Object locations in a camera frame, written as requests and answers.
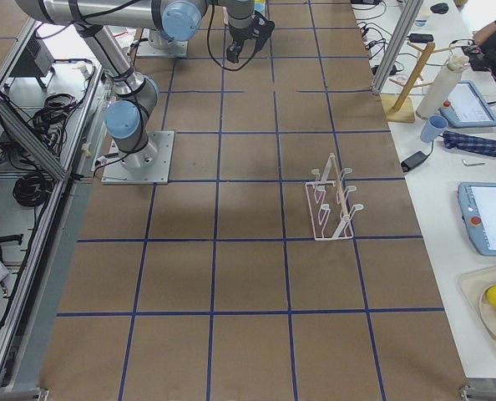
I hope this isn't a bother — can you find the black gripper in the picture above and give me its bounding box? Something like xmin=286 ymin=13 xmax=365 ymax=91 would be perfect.
xmin=226 ymin=23 xmax=255 ymax=63

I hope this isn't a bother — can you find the blue cup on desk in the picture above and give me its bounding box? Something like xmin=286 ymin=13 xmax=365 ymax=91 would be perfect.
xmin=419 ymin=114 xmax=448 ymax=143

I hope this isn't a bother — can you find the wooden mug tree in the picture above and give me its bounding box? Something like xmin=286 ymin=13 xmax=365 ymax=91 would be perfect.
xmin=381 ymin=41 xmax=454 ymax=124

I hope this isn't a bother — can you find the white paper roll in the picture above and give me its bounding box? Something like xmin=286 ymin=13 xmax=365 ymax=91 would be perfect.
xmin=416 ymin=55 xmax=469 ymax=119

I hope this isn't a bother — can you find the black power adapter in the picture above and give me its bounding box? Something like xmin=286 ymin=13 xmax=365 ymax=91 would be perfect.
xmin=400 ymin=151 xmax=428 ymax=173

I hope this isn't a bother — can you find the teach pendant far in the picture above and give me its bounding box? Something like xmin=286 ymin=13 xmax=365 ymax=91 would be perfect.
xmin=438 ymin=80 xmax=496 ymax=128

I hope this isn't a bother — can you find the teach pendant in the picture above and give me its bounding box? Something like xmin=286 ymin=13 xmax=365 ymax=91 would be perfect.
xmin=438 ymin=80 xmax=496 ymax=128
xmin=458 ymin=182 xmax=496 ymax=256

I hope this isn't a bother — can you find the plaid cloth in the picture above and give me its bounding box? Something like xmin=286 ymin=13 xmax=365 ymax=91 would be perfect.
xmin=442 ymin=131 xmax=496 ymax=157

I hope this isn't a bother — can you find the teach pendant near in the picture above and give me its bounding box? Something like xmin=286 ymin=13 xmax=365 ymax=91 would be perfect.
xmin=458 ymin=182 xmax=496 ymax=256

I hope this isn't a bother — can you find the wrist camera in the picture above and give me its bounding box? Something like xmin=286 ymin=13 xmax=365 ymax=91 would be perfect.
xmin=251 ymin=11 xmax=275 ymax=53

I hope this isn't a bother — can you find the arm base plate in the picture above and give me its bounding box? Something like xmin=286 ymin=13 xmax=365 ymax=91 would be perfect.
xmin=136 ymin=29 xmax=188 ymax=58
xmin=101 ymin=131 xmax=175 ymax=185

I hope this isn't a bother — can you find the aluminium frame post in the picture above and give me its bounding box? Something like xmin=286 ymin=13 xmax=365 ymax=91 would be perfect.
xmin=372 ymin=0 xmax=423 ymax=94

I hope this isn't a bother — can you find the white wire cup rack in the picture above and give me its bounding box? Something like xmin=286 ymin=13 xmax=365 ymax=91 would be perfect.
xmin=304 ymin=153 xmax=364 ymax=241

